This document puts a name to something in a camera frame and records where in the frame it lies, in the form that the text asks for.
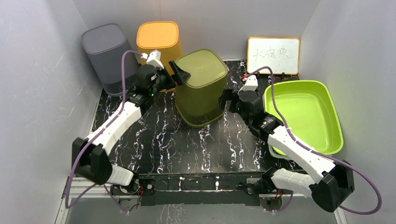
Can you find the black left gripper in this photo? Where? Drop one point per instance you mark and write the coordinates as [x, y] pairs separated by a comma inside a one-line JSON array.
[[179, 77]]

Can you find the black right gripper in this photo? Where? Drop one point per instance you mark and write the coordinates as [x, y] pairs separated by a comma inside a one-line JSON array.
[[228, 94]]

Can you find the olive green mesh bin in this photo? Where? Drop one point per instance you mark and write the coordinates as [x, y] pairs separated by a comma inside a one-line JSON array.
[[197, 101]]

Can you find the orange mesh bin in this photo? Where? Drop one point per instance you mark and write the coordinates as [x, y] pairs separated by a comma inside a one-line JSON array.
[[162, 36]]

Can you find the grey mesh bin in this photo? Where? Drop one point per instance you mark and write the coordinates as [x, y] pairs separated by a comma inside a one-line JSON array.
[[105, 46]]

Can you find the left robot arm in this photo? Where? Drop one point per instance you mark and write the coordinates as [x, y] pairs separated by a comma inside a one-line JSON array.
[[91, 153]]

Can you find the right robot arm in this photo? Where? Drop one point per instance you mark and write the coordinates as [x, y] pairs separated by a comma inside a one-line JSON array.
[[327, 182]]

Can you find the small whiteboard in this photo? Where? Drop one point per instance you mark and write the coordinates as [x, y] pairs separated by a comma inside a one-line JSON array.
[[282, 55]]

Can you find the lime green plastic tub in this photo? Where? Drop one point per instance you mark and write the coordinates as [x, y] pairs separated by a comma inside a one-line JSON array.
[[310, 112]]

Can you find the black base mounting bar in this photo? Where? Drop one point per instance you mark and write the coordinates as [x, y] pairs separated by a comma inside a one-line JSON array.
[[210, 188]]

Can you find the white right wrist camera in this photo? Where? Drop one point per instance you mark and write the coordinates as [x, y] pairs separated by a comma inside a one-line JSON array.
[[250, 83]]

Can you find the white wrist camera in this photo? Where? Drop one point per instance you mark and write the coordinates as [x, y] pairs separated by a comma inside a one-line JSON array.
[[250, 83], [153, 58]]

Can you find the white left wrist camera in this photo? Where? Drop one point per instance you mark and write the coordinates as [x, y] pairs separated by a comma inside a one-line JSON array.
[[153, 58]]

